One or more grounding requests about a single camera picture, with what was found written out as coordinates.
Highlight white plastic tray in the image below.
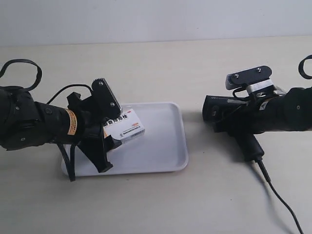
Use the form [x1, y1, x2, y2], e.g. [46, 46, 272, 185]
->
[61, 101, 189, 177]

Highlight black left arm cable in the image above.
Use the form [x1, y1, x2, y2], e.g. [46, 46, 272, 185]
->
[0, 58, 42, 91]

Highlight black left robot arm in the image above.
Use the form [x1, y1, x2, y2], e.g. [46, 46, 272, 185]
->
[0, 78, 121, 176]

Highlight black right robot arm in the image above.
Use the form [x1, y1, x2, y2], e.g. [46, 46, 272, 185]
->
[213, 87, 312, 134]

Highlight white red medicine box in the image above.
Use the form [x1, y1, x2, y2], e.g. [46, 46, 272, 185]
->
[103, 109, 145, 143]

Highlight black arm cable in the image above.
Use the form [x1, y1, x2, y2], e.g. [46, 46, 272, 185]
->
[0, 58, 42, 91]
[298, 54, 312, 80]

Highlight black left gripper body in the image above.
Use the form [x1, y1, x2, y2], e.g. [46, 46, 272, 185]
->
[67, 92, 107, 153]

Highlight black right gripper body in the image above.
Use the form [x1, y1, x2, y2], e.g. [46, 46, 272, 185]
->
[211, 86, 285, 133]

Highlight black cables under left gripper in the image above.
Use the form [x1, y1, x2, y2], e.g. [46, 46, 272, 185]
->
[58, 142, 81, 182]

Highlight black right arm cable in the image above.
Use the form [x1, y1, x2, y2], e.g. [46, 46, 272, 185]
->
[298, 54, 312, 80]

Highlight black handheld barcode scanner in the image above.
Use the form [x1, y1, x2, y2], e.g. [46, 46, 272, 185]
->
[202, 95, 264, 162]

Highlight black scanner cable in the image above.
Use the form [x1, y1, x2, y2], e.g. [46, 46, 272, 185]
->
[254, 158, 305, 234]

